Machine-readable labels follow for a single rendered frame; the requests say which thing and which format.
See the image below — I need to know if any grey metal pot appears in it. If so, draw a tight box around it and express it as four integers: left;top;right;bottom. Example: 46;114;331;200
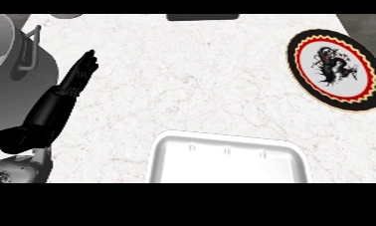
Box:
0;14;61;132

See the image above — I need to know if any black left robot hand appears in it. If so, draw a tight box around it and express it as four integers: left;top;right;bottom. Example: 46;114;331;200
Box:
0;49;101;155

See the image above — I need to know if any white plastic tray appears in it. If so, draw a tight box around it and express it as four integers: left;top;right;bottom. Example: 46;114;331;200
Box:
146;129;313;184

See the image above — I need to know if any black red dragon plate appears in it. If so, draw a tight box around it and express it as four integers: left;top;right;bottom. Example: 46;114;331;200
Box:
285;28;376;113

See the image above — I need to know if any dark grey flat object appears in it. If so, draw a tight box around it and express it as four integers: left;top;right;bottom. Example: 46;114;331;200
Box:
167;14;241;22

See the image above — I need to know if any grey rounded object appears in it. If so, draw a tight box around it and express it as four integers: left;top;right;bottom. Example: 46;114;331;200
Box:
49;14;86;20

